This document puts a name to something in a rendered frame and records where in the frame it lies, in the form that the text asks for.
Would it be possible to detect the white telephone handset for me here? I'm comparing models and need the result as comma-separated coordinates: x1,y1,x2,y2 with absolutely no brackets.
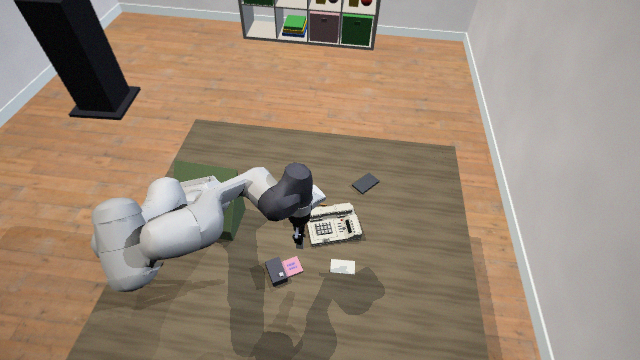
310,203,352,220

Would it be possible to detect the white sheet of paper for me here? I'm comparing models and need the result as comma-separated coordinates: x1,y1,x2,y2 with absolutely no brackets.
330,259,355,275

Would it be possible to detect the pink sticky note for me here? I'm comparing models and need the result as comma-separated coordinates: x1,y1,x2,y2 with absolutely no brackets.
282,256,303,277

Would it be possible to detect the white desk phone body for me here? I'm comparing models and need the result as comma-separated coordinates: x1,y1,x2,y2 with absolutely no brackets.
307,205,362,246

